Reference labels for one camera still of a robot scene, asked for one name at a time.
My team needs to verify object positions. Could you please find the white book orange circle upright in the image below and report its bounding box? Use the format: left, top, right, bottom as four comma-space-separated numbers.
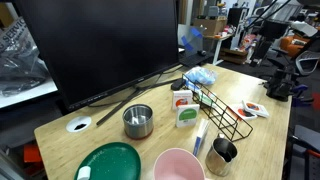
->
172, 90, 193, 110

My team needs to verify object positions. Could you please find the white blue transport book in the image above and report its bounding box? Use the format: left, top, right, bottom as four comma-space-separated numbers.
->
186, 81, 201, 93

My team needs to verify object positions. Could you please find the white green vegetables book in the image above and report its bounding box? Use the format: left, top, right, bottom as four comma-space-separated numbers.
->
198, 92, 214, 106

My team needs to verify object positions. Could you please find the abc book red black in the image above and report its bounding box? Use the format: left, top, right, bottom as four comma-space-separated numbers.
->
229, 104, 257, 120

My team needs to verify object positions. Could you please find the black power adapter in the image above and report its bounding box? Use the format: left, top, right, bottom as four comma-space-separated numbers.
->
171, 79, 185, 91

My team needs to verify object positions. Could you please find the steel tin with brown base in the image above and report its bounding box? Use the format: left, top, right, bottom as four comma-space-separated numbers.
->
122, 104, 154, 139

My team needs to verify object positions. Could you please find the blue white plastic bag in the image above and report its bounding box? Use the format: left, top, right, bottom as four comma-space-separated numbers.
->
185, 66, 217, 85

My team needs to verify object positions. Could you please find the pink bowl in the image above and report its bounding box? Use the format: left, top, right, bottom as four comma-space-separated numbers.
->
153, 148, 205, 180

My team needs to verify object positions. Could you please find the large black computer monitor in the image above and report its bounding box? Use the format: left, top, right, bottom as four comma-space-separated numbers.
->
16, 0, 178, 110

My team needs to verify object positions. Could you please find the green speckled plate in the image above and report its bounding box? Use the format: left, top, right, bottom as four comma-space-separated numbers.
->
74, 142, 141, 180

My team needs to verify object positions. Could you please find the cardboard box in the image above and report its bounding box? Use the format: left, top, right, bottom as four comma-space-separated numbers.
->
194, 19, 227, 36

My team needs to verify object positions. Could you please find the small steel pitcher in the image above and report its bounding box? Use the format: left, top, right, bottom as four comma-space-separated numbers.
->
205, 134, 238, 177

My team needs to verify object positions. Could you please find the white block on plate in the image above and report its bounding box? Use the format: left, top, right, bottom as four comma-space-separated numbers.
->
77, 166, 91, 180

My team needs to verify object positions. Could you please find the grey plastic bag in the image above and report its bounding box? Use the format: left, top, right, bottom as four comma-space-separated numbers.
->
0, 17, 49, 97

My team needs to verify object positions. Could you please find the black wire rack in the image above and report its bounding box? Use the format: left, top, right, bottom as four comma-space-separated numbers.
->
182, 74, 253, 142

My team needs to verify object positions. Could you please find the black camera tripod mount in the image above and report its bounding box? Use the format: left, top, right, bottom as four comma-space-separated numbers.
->
264, 58, 318, 103

